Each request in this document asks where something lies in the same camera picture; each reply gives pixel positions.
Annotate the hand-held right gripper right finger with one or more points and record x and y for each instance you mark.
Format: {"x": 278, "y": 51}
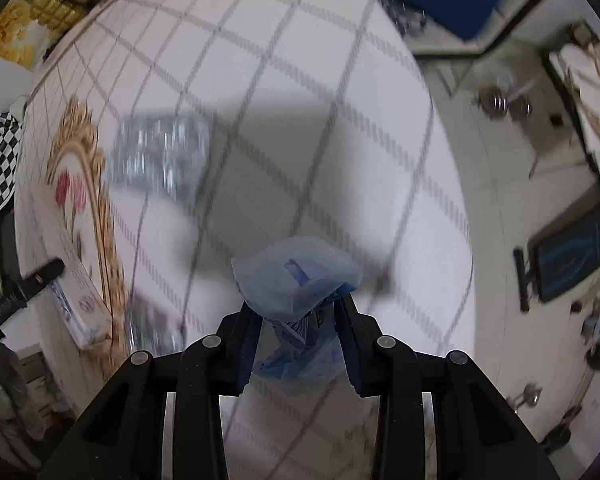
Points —
{"x": 350, "y": 355}

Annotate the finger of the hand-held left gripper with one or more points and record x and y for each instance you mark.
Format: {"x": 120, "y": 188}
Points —
{"x": 30, "y": 287}

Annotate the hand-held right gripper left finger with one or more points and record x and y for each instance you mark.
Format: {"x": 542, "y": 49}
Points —
{"x": 247, "y": 355}

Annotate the blue plastic packet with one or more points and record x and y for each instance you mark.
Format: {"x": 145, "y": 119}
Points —
{"x": 290, "y": 280}

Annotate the pink white toothpaste box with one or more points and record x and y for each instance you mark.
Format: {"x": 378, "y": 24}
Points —
{"x": 80, "y": 300}

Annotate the clear plastic wrapper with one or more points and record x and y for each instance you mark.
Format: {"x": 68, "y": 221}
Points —
{"x": 152, "y": 325}

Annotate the silver blister pack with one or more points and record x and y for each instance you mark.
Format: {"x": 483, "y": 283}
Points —
{"x": 157, "y": 155}

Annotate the small metal object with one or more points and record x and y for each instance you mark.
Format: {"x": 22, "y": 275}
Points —
{"x": 530, "y": 394}

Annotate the patterned tablecloth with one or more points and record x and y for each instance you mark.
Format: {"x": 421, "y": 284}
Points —
{"x": 330, "y": 160}

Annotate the black exercise board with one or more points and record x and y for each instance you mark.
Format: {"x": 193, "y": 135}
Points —
{"x": 575, "y": 255}

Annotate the black round object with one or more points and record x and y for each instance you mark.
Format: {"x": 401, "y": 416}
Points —
{"x": 597, "y": 358}

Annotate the yellow snack bag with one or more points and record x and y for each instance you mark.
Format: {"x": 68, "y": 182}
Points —
{"x": 15, "y": 35}

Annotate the metal dumbbell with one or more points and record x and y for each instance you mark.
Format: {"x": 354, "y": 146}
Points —
{"x": 495, "y": 102}

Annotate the beige cloth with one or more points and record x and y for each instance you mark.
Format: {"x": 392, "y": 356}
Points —
{"x": 595, "y": 100}

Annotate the white padded chair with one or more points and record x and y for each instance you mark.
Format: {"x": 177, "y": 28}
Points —
{"x": 552, "y": 65}

